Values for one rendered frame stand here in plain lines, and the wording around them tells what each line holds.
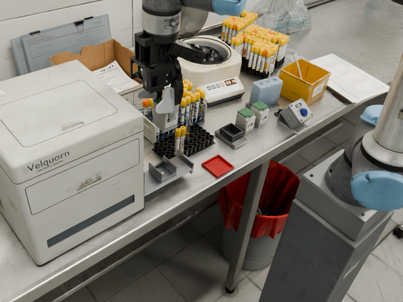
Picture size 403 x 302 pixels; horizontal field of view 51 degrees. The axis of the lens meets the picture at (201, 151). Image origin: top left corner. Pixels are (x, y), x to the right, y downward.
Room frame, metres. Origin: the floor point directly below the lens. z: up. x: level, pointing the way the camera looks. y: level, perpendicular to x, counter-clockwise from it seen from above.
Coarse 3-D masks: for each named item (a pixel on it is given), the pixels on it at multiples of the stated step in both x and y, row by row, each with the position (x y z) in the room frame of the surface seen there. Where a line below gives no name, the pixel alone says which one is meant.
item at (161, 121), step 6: (156, 114) 0.79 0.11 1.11; (162, 114) 0.77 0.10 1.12; (168, 114) 0.77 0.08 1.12; (156, 120) 0.79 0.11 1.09; (162, 120) 0.77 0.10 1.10; (168, 120) 0.77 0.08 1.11; (174, 120) 0.78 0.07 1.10; (162, 126) 0.77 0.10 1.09; (168, 126) 0.77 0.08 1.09; (174, 126) 0.78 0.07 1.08
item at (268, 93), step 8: (264, 80) 1.23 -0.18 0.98; (272, 80) 1.24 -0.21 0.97; (280, 80) 1.24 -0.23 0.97; (256, 88) 1.19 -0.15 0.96; (264, 88) 1.19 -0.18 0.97; (272, 88) 1.21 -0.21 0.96; (280, 88) 1.24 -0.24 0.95; (256, 96) 1.19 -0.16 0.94; (264, 96) 1.20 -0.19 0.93; (272, 96) 1.22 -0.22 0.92; (248, 104) 1.21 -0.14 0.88; (272, 104) 1.23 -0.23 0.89
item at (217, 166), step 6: (216, 156) 0.93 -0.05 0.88; (204, 162) 0.89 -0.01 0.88; (210, 162) 0.90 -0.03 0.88; (216, 162) 0.90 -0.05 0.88; (222, 162) 0.91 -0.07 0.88; (228, 162) 0.90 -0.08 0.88; (210, 168) 0.88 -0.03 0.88; (216, 168) 0.88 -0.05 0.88; (222, 168) 0.88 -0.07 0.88; (228, 168) 0.88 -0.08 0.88; (216, 174) 0.85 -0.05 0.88; (222, 174) 0.86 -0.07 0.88
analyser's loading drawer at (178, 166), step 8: (168, 160) 0.81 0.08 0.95; (176, 160) 0.85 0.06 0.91; (184, 160) 0.85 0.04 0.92; (152, 168) 0.78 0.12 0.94; (160, 168) 0.81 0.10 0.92; (168, 168) 0.81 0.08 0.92; (176, 168) 0.79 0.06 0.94; (184, 168) 0.82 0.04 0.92; (192, 168) 0.82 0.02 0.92; (152, 176) 0.78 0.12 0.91; (160, 176) 0.76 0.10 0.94; (168, 176) 0.77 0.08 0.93; (176, 176) 0.79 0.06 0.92; (152, 184) 0.75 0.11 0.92; (160, 184) 0.75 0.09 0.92
